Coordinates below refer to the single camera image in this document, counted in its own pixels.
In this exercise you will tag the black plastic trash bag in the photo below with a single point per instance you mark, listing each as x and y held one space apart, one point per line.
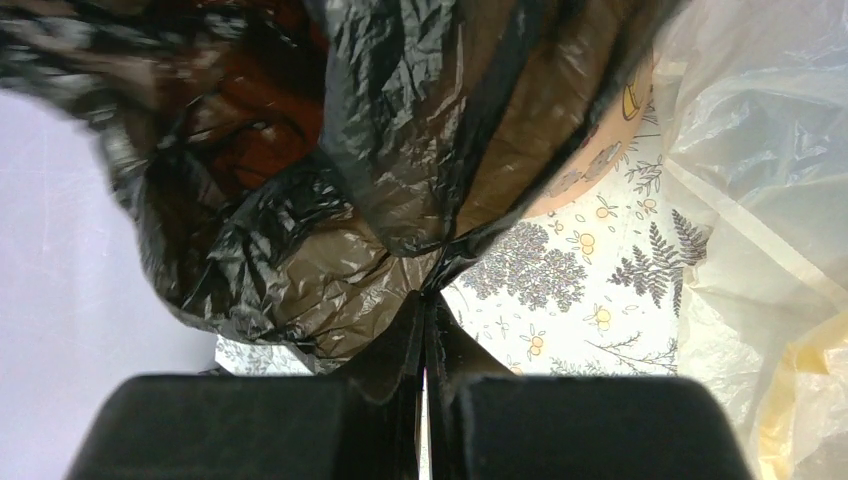
295 169

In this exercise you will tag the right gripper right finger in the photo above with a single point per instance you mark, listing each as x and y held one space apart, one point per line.
453 359

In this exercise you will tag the white translucent trash bag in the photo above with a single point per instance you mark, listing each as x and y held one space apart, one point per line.
751 98

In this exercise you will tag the orange plastic trash bin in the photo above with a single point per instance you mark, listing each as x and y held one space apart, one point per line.
606 143

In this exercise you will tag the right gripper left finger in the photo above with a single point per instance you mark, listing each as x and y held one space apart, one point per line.
381 422

